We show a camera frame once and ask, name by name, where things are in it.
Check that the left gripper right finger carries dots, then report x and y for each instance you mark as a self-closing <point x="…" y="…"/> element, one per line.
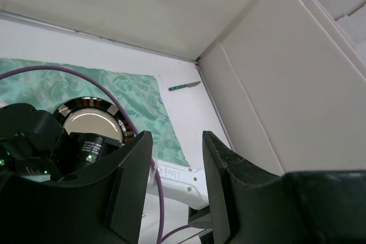
<point x="244" y="199"/>

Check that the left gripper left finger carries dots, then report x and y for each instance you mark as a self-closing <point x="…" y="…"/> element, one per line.
<point x="103" y="202"/>

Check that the dark round plate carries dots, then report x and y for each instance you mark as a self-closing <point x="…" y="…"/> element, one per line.
<point x="94" y="115"/>

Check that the green patterned cloth placemat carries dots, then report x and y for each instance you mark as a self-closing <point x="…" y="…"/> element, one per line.
<point x="139" y="95"/>

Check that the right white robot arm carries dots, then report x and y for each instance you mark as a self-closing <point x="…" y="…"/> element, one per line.
<point x="36" y="143"/>

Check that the knife with green handle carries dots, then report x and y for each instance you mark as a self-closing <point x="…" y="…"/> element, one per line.
<point x="183" y="86"/>

